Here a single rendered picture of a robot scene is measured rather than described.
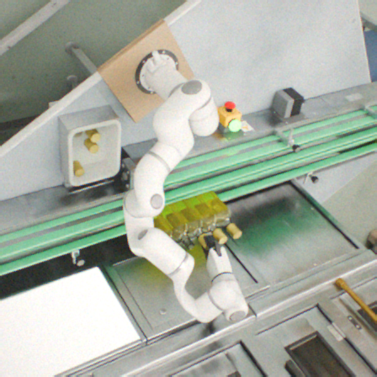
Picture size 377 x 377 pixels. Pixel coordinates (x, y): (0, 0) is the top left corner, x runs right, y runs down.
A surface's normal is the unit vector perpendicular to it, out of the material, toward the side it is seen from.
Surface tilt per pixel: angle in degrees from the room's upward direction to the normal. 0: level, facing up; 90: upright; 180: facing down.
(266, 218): 89
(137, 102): 1
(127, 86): 1
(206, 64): 0
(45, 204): 90
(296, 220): 90
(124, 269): 90
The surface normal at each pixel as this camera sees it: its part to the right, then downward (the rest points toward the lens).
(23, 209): 0.11, -0.75
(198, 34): 0.51, 0.61
